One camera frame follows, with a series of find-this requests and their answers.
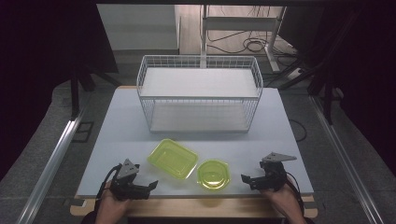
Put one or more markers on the green rectangular plastic tray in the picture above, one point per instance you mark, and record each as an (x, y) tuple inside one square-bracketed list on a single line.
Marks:
[(173, 159)]

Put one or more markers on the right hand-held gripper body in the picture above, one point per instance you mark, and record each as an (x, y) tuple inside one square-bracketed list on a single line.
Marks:
[(274, 175)]

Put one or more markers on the person's left hand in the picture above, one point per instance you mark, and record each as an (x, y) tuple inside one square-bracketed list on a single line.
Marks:
[(109, 208)]

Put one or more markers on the white desk frame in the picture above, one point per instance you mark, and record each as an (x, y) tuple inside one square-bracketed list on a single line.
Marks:
[(239, 23)]

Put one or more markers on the white cabinet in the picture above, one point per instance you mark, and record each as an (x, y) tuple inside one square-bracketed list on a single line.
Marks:
[(137, 28)]

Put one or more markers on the black floor bracket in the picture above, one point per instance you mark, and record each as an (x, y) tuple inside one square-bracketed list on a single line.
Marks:
[(83, 132)]

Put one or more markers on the person's right hand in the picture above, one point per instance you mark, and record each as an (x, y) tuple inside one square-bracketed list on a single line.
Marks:
[(285, 200)]

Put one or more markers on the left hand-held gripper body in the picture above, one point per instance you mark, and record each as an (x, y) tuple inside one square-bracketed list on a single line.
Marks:
[(124, 186)]

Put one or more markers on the aluminium rail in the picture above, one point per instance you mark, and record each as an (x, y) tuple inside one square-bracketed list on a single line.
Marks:
[(46, 174), (345, 155)]

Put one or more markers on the black stand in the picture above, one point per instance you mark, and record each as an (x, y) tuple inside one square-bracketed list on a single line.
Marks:
[(76, 90), (323, 84)]

